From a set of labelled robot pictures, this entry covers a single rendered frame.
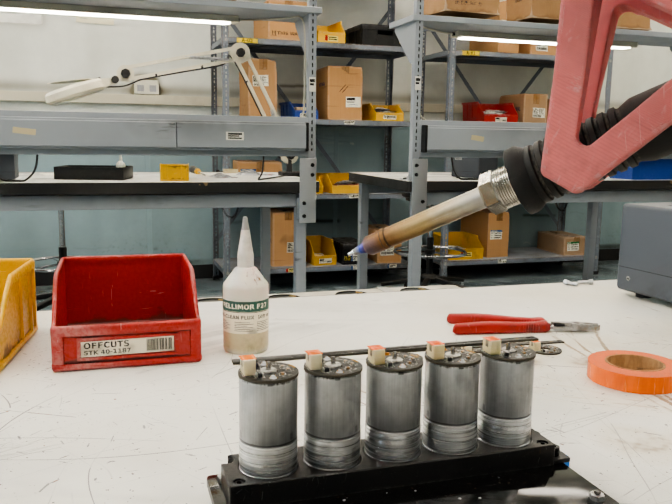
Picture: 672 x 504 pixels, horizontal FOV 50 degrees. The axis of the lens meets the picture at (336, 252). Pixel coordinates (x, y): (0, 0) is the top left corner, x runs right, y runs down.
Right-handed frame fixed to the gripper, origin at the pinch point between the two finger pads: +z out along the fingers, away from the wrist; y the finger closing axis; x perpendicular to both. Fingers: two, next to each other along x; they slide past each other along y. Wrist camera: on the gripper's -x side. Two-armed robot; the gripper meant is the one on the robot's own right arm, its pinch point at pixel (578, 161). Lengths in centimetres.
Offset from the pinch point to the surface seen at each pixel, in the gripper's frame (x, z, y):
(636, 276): 4, 12, -52
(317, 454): -2.7, 15.4, 0.7
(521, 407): 2.8, 11.1, -5.7
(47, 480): -12.4, 23.5, 4.1
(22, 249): -286, 227, -265
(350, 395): -2.9, 12.6, 0.0
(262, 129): -123, 61, -188
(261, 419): -5.0, 14.4, 2.6
